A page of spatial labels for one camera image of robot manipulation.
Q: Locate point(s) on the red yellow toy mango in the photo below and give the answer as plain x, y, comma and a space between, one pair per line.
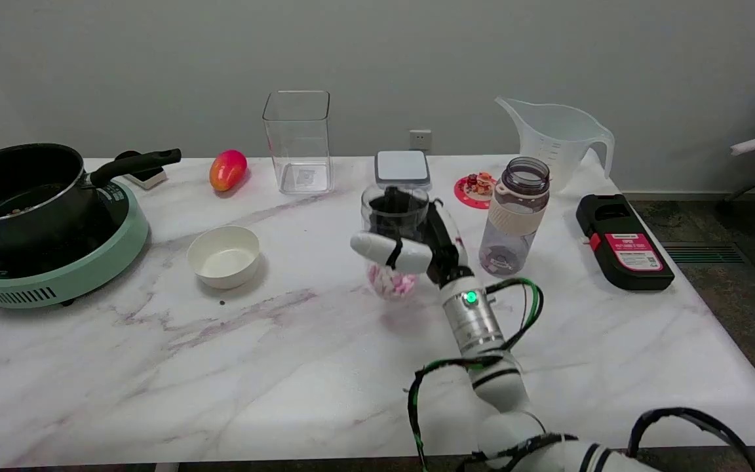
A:
227, 169

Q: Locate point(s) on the white bowl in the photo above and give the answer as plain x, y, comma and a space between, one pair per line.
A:
223, 262

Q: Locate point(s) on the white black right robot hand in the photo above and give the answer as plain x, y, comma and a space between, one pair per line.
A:
446, 255

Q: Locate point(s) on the pink white candy pile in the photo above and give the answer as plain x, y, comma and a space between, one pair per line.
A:
392, 285

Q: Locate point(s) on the clear square storage container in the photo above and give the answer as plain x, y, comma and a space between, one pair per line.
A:
299, 177

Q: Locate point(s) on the floor vent grille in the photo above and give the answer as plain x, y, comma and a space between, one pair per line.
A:
698, 254

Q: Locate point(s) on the white wall socket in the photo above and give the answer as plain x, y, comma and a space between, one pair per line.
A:
420, 139

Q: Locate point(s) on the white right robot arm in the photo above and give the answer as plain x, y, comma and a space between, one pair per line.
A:
476, 324

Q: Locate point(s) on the black box with pink label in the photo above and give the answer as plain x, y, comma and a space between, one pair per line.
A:
633, 272

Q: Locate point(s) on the small black white gadget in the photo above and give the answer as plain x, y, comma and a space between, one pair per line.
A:
148, 177

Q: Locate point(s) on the large translucent measuring jug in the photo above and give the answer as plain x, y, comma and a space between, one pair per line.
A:
554, 141

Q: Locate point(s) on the green induction cooker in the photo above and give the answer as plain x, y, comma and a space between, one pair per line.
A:
89, 275

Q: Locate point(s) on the clear bottle with beige sleeve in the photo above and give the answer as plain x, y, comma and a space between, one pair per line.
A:
515, 216

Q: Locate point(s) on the red coaster with figurines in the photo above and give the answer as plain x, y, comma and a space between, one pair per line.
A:
469, 196

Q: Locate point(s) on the clear plastic measuring cup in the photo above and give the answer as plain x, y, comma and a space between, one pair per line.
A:
371, 219

